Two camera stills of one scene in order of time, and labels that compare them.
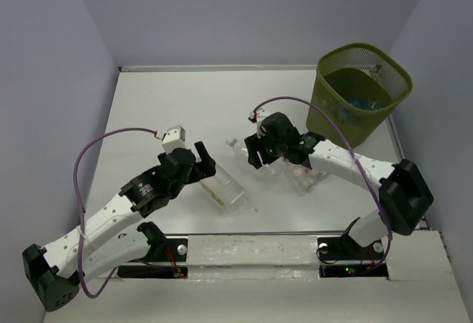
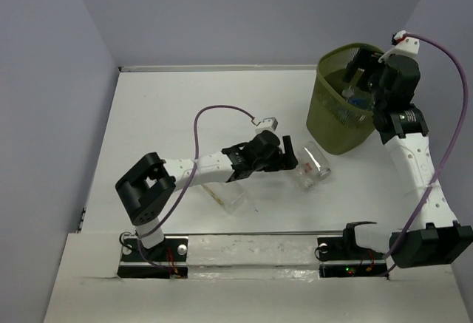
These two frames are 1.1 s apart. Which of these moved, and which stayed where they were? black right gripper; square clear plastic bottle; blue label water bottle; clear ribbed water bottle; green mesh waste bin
Moved: clear ribbed water bottle; black right gripper
Stayed: square clear plastic bottle; blue label water bottle; green mesh waste bin
